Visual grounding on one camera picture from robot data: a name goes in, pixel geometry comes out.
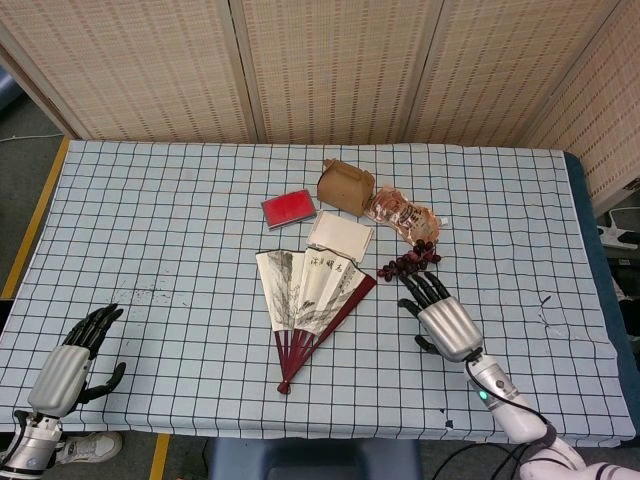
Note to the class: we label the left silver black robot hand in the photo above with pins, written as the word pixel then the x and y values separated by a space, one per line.
pixel 57 372

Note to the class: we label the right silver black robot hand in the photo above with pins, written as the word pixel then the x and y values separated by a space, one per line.
pixel 447 325

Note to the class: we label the painted paper folding fan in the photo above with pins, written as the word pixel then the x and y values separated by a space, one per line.
pixel 312 295

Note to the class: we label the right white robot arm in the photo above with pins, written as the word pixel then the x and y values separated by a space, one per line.
pixel 515 415

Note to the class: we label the dark red grape bunch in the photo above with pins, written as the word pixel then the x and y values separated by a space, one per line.
pixel 410 260

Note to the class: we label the white sneaker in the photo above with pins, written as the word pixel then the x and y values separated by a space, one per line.
pixel 90 446

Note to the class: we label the clear plastic snack bag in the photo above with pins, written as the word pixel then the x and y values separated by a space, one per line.
pixel 404 214

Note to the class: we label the blue checkered tablecloth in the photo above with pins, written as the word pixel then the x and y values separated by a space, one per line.
pixel 200 300

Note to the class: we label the blue chair seat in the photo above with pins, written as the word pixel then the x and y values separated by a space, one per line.
pixel 312 460

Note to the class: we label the red ink pad case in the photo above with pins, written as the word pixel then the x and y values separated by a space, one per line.
pixel 289 208

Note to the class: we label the beige woven folding screen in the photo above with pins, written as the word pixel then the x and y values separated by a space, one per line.
pixel 320 70

